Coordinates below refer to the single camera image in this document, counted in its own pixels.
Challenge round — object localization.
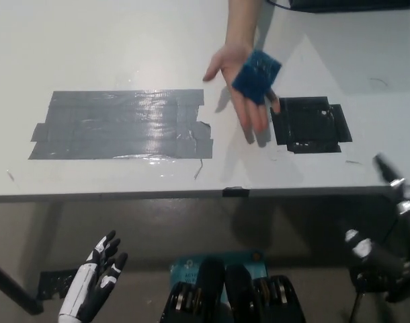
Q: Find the black flat device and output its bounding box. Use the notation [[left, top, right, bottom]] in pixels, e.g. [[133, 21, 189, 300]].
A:
[[288, 0, 410, 13]]

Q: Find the black floor cable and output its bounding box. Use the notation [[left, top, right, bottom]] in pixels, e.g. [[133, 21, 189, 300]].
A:
[[349, 291, 364, 323]]

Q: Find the black slanted table leg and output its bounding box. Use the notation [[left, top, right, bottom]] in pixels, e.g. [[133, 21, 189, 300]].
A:
[[0, 258, 44, 316]]

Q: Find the grey duct tape patch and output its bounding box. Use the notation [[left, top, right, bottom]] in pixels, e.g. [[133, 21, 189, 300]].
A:
[[28, 88, 214, 161]]

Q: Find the person's bare hand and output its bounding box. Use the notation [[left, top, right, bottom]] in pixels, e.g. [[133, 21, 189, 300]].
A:
[[203, 42, 281, 136]]

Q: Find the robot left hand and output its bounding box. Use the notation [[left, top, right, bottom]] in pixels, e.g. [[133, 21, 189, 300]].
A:
[[58, 230, 129, 320]]

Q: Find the blue rubik's cube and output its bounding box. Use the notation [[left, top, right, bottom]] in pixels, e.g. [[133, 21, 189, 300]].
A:
[[231, 49, 283, 106]]

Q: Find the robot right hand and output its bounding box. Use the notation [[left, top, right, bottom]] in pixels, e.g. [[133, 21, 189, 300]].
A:
[[339, 153, 410, 273]]

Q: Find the small black tape strip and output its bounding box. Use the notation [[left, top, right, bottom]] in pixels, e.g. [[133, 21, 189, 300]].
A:
[[222, 186, 251, 198]]

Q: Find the black tape square patch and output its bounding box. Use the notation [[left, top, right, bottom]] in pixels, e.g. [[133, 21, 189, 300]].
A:
[[270, 96, 354, 155]]

